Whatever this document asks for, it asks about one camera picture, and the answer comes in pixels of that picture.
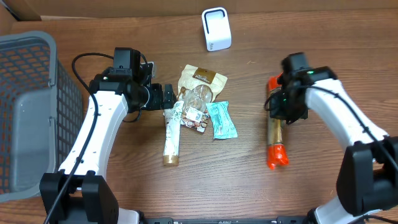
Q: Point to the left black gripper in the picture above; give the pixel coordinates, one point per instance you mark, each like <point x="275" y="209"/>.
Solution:
<point x="171" y="97"/>

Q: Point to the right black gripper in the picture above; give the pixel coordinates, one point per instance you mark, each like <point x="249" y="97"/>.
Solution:
<point x="278" y="112"/>

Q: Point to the white tube with gold cap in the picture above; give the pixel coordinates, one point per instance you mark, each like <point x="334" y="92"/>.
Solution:
<point x="172" y="134"/>

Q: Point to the beige nut snack pouch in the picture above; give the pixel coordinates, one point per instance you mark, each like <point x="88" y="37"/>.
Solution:
<point x="197" y="87"/>

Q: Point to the orange spaghetti pasta packet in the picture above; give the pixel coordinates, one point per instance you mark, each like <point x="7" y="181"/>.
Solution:
<point x="276" y="153"/>

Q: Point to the teal snack bar wrapper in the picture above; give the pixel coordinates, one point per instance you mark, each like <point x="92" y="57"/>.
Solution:
<point x="223" y="127"/>

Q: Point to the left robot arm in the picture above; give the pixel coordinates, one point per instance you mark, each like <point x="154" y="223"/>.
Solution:
<point x="78" y="191"/>

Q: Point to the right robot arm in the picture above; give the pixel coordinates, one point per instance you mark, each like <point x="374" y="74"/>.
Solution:
<point x="367" y="180"/>

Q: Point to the white barcode scanner stand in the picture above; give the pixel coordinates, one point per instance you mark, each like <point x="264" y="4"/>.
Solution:
<point x="216" y="29"/>

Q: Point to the grey plastic shopping basket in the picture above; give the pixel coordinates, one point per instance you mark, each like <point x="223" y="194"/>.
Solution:
<point x="41" y="112"/>

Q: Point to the cardboard panel backdrop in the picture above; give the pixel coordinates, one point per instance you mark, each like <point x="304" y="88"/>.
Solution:
<point x="35" y="10"/>

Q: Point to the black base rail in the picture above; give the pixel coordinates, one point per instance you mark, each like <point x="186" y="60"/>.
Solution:
<point x="278" y="220"/>

